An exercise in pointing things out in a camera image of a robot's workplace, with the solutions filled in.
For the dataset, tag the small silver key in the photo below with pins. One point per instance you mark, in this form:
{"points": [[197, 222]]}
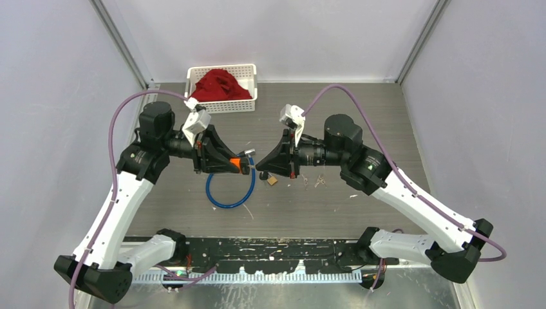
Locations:
{"points": [[305, 181]]}

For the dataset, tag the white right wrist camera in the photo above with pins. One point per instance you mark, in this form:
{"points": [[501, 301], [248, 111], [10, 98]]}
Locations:
{"points": [[292, 117]]}

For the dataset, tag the black headed key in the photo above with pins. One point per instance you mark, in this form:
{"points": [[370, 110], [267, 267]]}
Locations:
{"points": [[259, 175]]}

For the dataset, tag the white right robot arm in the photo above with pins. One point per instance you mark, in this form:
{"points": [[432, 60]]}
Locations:
{"points": [[450, 244]]}

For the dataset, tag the orange black padlock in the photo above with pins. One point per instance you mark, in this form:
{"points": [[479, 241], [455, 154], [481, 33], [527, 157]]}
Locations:
{"points": [[242, 163]]}

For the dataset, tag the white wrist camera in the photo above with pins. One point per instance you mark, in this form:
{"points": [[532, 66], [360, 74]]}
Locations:
{"points": [[292, 117], [196, 123]]}

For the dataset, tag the silver key bunch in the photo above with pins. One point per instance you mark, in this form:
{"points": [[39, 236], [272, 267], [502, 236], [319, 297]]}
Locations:
{"points": [[320, 181]]}

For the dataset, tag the blue cable lock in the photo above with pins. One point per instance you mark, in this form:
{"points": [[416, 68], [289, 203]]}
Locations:
{"points": [[234, 195]]}

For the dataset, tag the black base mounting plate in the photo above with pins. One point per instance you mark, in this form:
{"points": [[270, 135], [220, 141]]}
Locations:
{"points": [[270, 255]]}

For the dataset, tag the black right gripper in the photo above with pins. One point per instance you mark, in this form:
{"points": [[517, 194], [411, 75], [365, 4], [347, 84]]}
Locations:
{"points": [[284, 159]]}

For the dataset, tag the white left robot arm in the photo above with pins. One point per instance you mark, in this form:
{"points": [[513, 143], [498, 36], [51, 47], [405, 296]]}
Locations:
{"points": [[96, 266]]}

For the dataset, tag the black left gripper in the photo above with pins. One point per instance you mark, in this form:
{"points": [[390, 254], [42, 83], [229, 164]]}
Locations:
{"points": [[210, 154]]}

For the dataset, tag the red cloth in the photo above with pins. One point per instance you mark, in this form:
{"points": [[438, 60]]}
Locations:
{"points": [[219, 85]]}

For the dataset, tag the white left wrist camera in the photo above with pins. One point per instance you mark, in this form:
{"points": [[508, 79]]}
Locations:
{"points": [[196, 123]]}

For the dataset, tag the brass padlock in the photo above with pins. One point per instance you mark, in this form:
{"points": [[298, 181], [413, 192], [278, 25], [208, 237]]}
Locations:
{"points": [[272, 180]]}

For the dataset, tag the white perforated plastic basket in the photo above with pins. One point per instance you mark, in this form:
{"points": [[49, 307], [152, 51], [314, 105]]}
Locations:
{"points": [[245, 74]]}

